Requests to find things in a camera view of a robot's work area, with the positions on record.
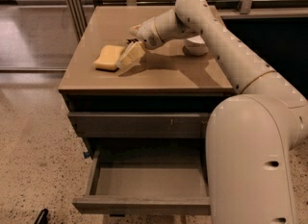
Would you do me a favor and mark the closed top drawer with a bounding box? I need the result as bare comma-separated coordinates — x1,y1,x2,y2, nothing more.
68,112,209,138

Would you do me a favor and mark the black object on floor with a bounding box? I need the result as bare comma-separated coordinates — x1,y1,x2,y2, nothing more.
34,209,49,224

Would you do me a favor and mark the black comb-like rack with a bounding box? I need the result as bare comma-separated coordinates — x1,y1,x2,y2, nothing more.
126,38,139,44

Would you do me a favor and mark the open middle drawer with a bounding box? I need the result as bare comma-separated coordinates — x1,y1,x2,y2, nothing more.
72,147,211,215

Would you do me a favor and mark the blue cabinet caster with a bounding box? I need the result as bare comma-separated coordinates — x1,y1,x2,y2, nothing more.
83,152,90,159

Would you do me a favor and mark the white bowl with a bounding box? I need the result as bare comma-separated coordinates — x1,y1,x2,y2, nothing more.
184,36,209,56

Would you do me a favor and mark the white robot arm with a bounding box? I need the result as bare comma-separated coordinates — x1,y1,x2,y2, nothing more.
131,0,308,224

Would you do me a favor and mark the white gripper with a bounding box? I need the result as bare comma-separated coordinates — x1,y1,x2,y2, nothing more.
116,18,165,69

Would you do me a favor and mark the grey drawer cabinet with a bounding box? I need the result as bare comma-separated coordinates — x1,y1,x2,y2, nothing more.
57,5,235,217

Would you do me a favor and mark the metal window frame post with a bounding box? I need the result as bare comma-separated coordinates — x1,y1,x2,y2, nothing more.
65,0,87,41

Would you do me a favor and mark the yellow sponge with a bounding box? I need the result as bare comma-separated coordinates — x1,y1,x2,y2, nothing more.
93,45,124,71

